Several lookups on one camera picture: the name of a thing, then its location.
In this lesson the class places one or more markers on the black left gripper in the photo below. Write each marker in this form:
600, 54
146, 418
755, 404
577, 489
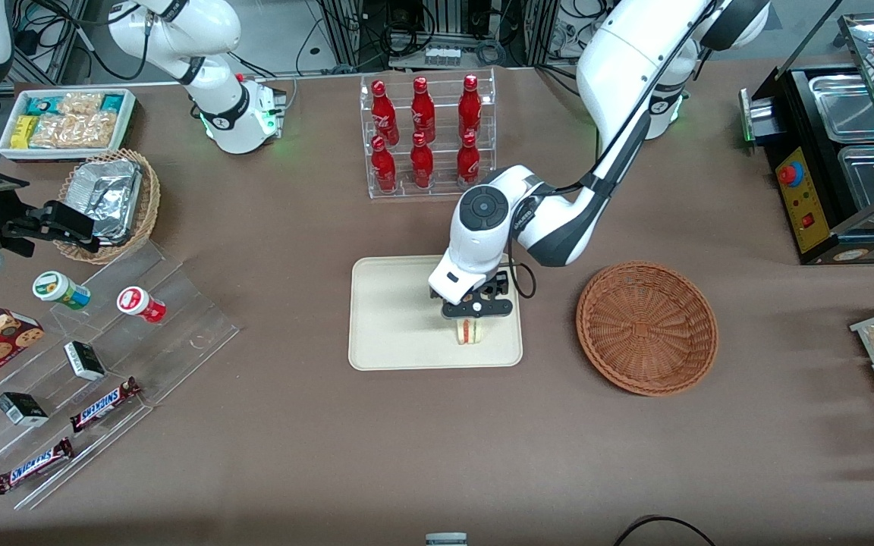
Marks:
495, 286

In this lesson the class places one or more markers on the triangle sandwich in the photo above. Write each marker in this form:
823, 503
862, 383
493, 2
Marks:
470, 332

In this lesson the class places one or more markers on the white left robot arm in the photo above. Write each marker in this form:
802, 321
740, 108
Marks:
619, 61

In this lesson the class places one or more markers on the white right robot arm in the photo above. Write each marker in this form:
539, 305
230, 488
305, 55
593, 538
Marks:
217, 114

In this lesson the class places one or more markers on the beige rectangular tray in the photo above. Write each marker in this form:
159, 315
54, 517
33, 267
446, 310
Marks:
391, 318

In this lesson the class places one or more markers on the light tan wicker basket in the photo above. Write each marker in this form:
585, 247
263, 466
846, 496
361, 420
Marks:
150, 205

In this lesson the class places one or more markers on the brown round wicker basket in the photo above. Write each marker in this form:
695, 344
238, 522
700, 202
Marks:
646, 330

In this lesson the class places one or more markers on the silver foil container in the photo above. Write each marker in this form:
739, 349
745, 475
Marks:
103, 197

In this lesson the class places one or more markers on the green lid white cup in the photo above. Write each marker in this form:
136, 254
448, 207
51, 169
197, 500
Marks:
58, 288

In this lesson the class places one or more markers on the red lid white cup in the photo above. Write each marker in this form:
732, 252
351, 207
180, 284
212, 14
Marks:
137, 302

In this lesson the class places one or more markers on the large clear cracker bag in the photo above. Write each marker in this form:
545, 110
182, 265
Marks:
73, 130

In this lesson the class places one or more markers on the white plastic snack bin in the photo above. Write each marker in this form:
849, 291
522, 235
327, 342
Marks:
4, 144

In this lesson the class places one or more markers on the yellow snack packet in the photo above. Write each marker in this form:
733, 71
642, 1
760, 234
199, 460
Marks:
23, 132

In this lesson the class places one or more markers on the small black box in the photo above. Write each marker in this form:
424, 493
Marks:
84, 360
21, 408

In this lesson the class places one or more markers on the small clear cracker bag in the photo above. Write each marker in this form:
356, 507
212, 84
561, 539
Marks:
80, 102

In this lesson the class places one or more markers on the small teal snack packet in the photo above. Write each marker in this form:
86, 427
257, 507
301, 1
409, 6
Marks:
112, 103

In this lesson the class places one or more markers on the clear acrylic bottle rack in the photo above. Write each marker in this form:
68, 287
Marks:
441, 186

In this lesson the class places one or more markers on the clear acrylic stepped display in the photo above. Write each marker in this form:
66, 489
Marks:
179, 334

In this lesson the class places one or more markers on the red soda bottle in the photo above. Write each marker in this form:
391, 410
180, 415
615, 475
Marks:
384, 167
383, 114
422, 163
422, 110
470, 106
468, 161

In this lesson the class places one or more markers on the brown Snickers bar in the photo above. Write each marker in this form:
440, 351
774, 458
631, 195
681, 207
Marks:
33, 466
103, 406

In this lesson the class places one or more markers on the small grey device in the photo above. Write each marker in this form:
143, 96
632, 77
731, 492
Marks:
446, 540

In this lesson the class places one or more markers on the grey power strip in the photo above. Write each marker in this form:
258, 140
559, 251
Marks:
442, 55

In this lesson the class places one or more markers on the black food warmer machine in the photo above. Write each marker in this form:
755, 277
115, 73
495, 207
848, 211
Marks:
805, 212

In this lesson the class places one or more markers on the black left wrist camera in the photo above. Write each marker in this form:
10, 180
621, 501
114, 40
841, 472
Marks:
498, 285

